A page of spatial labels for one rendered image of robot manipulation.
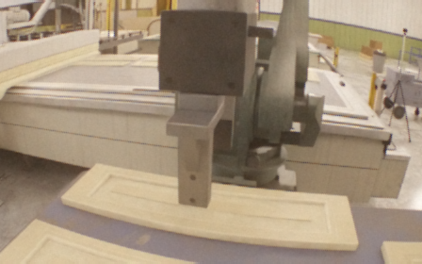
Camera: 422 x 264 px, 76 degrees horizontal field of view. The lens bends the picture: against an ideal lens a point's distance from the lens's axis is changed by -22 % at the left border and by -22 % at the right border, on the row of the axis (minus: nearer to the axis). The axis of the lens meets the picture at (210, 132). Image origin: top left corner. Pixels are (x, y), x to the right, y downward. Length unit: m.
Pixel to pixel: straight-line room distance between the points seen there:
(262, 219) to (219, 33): 0.39
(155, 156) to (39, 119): 1.09
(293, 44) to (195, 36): 0.88
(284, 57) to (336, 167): 1.10
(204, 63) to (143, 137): 1.83
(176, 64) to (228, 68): 0.08
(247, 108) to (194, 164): 0.76
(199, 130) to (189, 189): 0.13
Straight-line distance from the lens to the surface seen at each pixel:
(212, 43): 0.50
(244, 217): 0.70
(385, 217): 0.82
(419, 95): 6.01
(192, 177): 0.54
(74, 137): 2.61
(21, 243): 0.66
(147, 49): 6.58
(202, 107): 0.51
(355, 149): 2.21
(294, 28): 1.38
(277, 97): 1.27
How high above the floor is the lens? 1.46
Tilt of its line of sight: 21 degrees down
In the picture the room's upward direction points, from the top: 2 degrees clockwise
